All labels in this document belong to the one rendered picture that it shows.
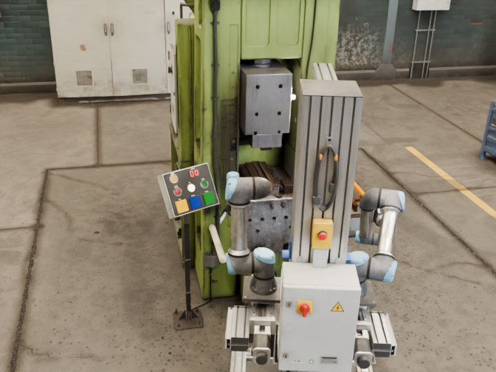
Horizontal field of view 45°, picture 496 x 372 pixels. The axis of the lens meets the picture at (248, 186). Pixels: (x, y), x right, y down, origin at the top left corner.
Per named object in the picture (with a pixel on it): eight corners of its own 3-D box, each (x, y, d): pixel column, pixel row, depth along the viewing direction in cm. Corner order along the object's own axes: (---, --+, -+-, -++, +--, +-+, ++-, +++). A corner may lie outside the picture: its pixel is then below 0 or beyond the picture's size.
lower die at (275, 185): (279, 194, 414) (279, 183, 410) (250, 196, 410) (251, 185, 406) (264, 170, 451) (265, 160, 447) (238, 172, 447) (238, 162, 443)
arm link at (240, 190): (254, 277, 318) (255, 181, 301) (226, 279, 317) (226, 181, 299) (252, 268, 330) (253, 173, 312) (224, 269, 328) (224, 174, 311)
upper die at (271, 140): (281, 147, 399) (282, 133, 395) (252, 148, 395) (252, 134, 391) (266, 125, 436) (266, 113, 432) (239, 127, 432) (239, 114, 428)
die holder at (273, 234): (297, 252, 431) (301, 196, 412) (246, 257, 423) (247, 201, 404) (277, 216, 480) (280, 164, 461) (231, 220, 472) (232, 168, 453)
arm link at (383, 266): (365, 282, 323) (379, 193, 347) (393, 286, 319) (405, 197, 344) (366, 274, 312) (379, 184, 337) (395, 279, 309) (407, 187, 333)
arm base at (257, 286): (277, 296, 323) (277, 280, 318) (249, 294, 323) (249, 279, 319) (277, 280, 336) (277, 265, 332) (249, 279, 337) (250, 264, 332)
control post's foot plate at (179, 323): (205, 327, 425) (204, 317, 421) (173, 331, 421) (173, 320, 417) (201, 308, 444) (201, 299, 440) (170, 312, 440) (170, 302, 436)
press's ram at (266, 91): (301, 132, 398) (305, 73, 381) (244, 135, 390) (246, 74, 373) (285, 112, 435) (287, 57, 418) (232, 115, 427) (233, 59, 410)
